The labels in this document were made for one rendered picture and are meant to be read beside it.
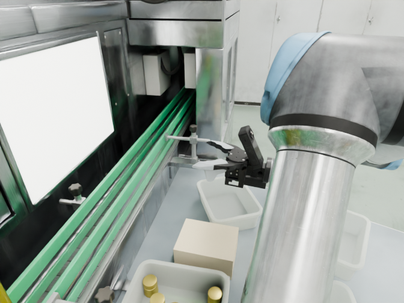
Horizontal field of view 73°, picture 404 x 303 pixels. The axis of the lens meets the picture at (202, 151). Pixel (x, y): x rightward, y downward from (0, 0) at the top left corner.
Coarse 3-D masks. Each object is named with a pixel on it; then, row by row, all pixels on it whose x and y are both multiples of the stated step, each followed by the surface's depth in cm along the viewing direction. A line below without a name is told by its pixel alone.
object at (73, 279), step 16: (192, 96) 141; (176, 128) 117; (160, 144) 97; (144, 160) 85; (160, 160) 98; (144, 176) 86; (128, 192) 74; (112, 208) 66; (128, 208) 75; (112, 224) 68; (96, 240) 60; (80, 256) 54; (96, 256) 61; (64, 272) 51; (80, 272) 56; (64, 288) 50; (80, 288) 56
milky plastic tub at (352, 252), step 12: (348, 216) 86; (360, 216) 84; (348, 228) 87; (360, 228) 85; (348, 240) 85; (360, 240) 80; (348, 252) 81; (360, 252) 73; (348, 264) 69; (360, 264) 69; (336, 276) 74; (348, 276) 72
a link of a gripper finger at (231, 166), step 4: (220, 164) 71; (224, 164) 71; (228, 164) 71; (232, 164) 71; (236, 164) 71; (240, 164) 71; (216, 168) 71; (220, 168) 71; (224, 168) 70; (228, 168) 71; (232, 168) 71
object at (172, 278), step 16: (144, 272) 68; (160, 272) 68; (176, 272) 67; (192, 272) 66; (208, 272) 65; (128, 288) 62; (160, 288) 69; (176, 288) 69; (192, 288) 68; (208, 288) 67; (224, 288) 62
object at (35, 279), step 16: (176, 96) 139; (160, 128) 119; (144, 144) 103; (128, 160) 90; (112, 176) 80; (128, 176) 91; (96, 192) 72; (112, 192) 81; (80, 208) 66; (96, 208) 74; (64, 224) 62; (80, 224) 67; (64, 240) 61; (80, 240) 67; (48, 256) 56; (64, 256) 61; (32, 272) 52; (48, 272) 57; (16, 288) 49; (32, 288) 53
